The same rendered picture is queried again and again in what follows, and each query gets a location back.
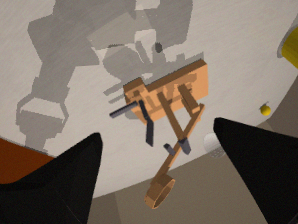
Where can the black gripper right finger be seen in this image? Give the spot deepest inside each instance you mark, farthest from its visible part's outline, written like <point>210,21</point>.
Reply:
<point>268,164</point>

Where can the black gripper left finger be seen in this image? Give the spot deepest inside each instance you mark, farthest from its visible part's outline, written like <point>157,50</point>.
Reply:
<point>60,192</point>

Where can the wooden catapult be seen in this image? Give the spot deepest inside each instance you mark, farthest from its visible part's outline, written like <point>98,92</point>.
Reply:
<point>162,98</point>

